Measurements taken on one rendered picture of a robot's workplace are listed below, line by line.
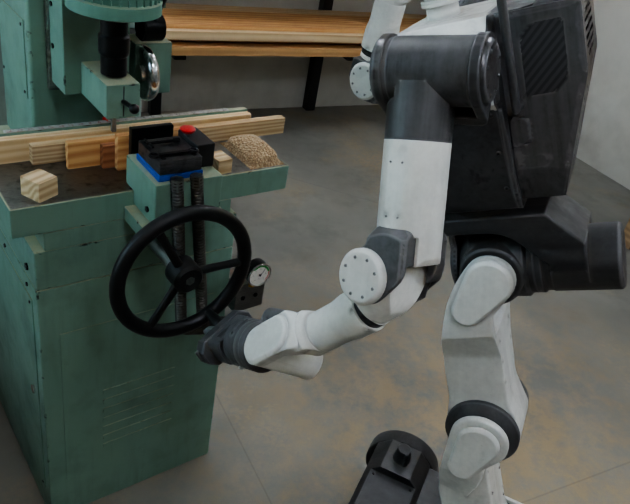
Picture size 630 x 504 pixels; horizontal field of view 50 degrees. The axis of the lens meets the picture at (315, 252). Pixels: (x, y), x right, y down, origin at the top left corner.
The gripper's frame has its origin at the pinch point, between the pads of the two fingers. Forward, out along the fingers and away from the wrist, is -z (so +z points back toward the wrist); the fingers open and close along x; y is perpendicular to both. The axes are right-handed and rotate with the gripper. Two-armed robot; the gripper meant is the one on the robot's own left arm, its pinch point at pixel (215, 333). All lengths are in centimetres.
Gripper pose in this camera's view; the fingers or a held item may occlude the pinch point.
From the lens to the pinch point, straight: 131.8
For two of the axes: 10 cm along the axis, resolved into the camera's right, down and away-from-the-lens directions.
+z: 5.9, 0.3, -8.1
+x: 6.6, -6.0, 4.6
